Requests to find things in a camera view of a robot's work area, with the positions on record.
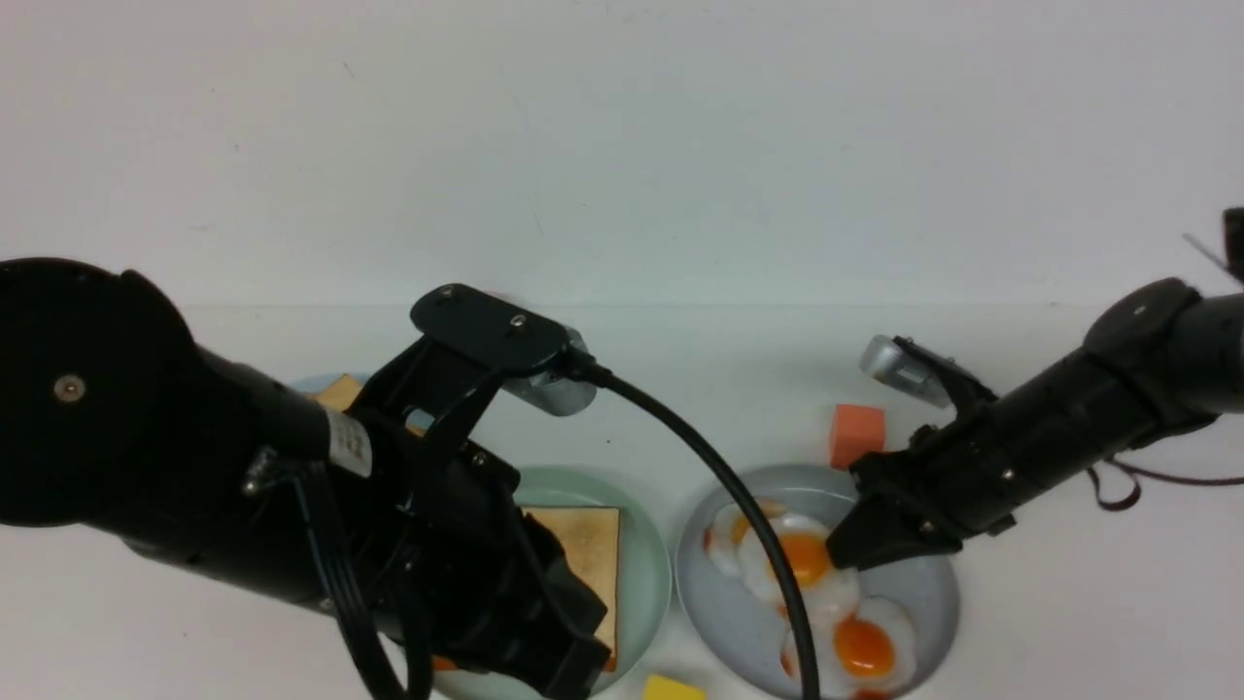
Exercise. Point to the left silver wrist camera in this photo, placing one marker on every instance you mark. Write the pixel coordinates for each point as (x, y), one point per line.
(548, 390)

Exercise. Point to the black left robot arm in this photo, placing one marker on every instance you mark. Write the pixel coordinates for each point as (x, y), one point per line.
(383, 514)

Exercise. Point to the light blue bread plate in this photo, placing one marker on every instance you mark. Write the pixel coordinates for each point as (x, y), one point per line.
(317, 384)

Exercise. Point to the grey blue egg plate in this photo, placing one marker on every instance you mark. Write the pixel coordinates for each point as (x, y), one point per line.
(746, 635)

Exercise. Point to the yellow cube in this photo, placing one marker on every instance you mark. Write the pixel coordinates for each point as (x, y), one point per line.
(660, 687)

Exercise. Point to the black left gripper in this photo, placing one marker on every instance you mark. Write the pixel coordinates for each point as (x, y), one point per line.
(496, 584)

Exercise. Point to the mint green centre plate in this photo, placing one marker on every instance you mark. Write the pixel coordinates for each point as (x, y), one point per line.
(645, 570)

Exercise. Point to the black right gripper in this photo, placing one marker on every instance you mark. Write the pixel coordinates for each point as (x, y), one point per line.
(949, 484)

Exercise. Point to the toast slice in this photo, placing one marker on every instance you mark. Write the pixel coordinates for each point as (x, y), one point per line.
(337, 396)
(591, 539)

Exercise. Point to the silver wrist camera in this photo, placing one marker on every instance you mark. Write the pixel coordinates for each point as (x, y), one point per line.
(889, 363)
(548, 390)

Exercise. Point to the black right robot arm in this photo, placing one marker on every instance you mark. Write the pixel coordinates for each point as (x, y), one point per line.
(1164, 361)

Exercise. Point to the orange cube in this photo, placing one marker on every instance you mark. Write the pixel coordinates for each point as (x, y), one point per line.
(856, 431)

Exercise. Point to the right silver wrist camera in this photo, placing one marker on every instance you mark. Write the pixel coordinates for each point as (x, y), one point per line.
(889, 363)

